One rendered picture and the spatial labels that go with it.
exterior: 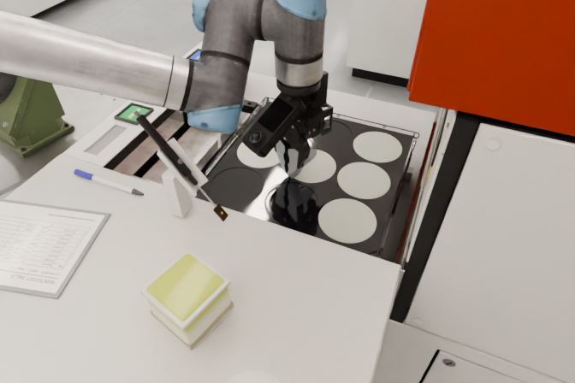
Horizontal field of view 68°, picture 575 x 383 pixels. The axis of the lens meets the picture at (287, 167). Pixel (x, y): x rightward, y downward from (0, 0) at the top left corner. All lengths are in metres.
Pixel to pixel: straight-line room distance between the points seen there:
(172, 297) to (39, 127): 0.72
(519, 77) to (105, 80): 0.48
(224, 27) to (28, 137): 0.64
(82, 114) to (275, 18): 0.74
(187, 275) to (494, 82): 0.38
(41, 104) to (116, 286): 0.60
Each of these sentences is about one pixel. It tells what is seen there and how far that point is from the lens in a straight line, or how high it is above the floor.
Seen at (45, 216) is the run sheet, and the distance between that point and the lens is 0.75.
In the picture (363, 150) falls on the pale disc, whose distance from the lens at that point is 0.89.
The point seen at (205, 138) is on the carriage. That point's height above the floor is 0.88.
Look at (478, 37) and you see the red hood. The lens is 0.41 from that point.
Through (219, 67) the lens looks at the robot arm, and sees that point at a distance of 0.62.
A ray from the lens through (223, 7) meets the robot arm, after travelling 0.64.
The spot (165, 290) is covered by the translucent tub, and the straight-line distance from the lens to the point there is 0.52.
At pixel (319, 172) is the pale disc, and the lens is 0.83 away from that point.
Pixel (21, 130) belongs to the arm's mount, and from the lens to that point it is 1.13.
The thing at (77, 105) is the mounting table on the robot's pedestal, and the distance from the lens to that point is 1.27.
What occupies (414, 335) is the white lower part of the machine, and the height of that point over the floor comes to 0.80.
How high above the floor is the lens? 1.46
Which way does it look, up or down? 43 degrees down
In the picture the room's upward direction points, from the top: straight up
